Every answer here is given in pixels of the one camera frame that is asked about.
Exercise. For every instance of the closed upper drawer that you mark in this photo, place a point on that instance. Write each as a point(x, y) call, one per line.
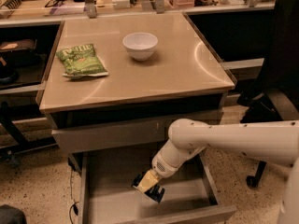
point(124, 133)

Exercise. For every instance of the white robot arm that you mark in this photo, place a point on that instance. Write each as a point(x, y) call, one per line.
point(276, 142)

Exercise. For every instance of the metal frame post left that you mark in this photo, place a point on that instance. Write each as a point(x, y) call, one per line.
point(90, 8)

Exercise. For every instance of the open lower drawer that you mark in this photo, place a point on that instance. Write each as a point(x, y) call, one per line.
point(107, 196)

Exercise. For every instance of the black desk leg frame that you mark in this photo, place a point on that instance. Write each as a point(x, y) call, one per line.
point(21, 112)

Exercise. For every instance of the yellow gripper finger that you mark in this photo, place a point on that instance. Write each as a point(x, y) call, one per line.
point(148, 181)

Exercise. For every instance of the dark object bottom left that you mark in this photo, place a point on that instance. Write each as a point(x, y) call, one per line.
point(11, 215)

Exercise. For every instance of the dark blue snack bar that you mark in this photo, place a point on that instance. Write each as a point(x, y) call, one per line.
point(156, 193)

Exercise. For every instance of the white ceramic bowl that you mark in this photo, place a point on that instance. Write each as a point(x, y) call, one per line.
point(140, 46)

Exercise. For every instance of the green chip bag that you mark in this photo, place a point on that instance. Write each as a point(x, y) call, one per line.
point(81, 61)

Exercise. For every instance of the beige drawer cabinet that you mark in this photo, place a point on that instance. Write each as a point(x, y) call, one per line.
point(182, 76)

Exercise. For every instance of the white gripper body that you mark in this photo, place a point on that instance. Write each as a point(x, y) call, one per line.
point(163, 165)

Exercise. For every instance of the black office chair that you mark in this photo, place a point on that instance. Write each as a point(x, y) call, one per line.
point(273, 96)

